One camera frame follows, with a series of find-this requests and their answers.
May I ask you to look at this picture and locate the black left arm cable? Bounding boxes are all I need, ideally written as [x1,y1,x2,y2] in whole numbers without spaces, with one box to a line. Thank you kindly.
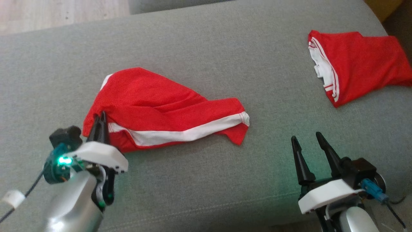
[0,170,45,225]

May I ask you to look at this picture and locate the red shorts with white stripes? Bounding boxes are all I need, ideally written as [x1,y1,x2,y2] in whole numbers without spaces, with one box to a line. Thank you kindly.
[82,67,250,154]

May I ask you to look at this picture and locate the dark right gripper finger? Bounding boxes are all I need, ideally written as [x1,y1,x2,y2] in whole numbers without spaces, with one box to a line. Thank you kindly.
[291,135,316,191]
[315,131,344,179]

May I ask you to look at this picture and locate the red jersey with number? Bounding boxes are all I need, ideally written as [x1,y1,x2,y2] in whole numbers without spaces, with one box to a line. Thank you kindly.
[308,30,412,108]

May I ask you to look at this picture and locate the white left cable label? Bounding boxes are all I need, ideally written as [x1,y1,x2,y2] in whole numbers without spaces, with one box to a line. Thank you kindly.
[1,190,26,208]

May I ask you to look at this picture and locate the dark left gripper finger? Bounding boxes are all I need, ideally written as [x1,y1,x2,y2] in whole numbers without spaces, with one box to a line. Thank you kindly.
[86,113,101,143]
[98,111,110,145]

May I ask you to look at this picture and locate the blue right camera plug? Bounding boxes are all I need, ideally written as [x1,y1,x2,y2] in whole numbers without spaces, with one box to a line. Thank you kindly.
[360,179,389,204]

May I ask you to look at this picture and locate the large grey sofa seat cushion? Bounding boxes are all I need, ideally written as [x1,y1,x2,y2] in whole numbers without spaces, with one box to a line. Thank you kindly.
[0,0,412,232]

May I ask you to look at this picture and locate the small grey sofa seat cushion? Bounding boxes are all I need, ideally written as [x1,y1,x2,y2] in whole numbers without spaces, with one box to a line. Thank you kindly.
[128,0,233,15]

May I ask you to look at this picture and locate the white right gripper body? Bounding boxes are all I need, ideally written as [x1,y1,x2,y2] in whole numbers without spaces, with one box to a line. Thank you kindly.
[298,178,365,232]

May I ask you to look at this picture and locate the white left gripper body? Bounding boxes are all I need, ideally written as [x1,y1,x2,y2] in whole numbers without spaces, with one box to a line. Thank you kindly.
[73,141,129,207]

